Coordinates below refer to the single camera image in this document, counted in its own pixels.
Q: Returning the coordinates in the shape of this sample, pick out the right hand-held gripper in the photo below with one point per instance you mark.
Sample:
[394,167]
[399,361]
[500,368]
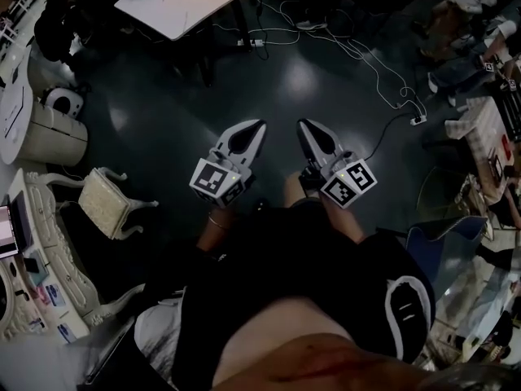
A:
[346,185]

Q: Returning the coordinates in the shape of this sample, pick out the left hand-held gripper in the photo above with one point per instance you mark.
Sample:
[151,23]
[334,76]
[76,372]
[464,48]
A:
[211,179]

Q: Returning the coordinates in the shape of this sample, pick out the person's right forearm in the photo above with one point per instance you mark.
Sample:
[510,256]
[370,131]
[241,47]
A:
[346,222]

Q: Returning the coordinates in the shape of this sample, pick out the person's left forearm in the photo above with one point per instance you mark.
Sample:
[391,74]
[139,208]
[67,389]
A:
[211,234]

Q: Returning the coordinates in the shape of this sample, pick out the person's right leg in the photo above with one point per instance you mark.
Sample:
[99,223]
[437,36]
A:
[295,190]

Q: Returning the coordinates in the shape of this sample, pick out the person's left black clog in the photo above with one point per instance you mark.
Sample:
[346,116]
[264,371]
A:
[260,205]

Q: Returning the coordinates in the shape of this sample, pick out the person's black shorts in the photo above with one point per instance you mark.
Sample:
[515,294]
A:
[303,208]

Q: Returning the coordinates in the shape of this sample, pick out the white power strip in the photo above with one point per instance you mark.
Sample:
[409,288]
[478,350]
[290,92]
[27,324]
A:
[418,119]
[251,43]

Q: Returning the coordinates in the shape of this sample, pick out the person's black shirt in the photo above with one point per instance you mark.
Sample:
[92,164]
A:
[285,267]

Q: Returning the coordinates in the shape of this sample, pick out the white marble table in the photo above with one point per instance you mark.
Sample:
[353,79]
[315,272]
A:
[191,6]

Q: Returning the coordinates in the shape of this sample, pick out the ornate white cushioned stool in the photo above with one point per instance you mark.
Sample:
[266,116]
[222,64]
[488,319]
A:
[102,202]

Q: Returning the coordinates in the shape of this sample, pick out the checked cloth covered table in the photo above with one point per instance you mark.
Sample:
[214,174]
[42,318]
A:
[484,128]

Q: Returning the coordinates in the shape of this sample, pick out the white black round appliance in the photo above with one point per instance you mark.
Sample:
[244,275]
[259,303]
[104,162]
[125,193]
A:
[65,102]

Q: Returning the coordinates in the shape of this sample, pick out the cream curved cabinet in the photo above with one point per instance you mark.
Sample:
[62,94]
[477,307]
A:
[57,137]

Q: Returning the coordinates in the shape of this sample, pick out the person's face and neck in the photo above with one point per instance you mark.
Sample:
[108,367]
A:
[293,348]

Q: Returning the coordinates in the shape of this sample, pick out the ornate white dressing table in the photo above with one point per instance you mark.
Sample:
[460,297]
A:
[61,255]

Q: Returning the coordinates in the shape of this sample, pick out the black backpack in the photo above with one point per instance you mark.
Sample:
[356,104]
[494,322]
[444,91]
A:
[57,27]

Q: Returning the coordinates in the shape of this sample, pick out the white round table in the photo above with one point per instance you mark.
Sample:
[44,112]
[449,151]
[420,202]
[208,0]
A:
[14,112]

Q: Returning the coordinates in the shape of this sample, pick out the teal box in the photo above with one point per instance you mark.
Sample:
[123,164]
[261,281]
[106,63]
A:
[38,269]

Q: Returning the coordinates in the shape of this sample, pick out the blue card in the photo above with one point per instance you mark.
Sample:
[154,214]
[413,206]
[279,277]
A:
[66,333]
[55,295]

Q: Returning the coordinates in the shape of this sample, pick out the open laptop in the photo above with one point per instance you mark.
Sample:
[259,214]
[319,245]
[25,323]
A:
[14,226]

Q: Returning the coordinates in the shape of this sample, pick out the black phone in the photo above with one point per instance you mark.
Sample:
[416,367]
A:
[31,265]

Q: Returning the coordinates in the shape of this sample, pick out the ornate white round mirror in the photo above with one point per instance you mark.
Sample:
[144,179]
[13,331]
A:
[8,300]

